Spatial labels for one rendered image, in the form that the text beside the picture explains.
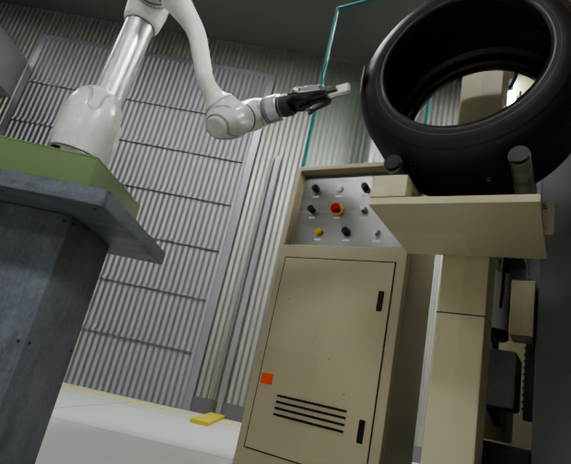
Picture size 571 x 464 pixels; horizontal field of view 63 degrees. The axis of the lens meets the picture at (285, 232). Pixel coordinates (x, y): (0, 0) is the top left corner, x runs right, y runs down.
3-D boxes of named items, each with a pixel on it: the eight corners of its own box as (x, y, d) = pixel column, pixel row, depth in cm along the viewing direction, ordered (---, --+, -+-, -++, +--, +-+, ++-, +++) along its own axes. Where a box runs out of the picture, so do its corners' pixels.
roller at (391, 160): (416, 215, 145) (429, 208, 144) (422, 227, 143) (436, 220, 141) (380, 159, 117) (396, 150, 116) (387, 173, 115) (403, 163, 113)
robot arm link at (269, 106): (274, 107, 164) (290, 102, 161) (273, 129, 160) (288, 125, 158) (262, 91, 157) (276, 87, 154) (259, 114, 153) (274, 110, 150)
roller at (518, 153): (517, 215, 130) (531, 207, 129) (526, 228, 128) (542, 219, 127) (503, 152, 103) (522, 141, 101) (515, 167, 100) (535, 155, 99)
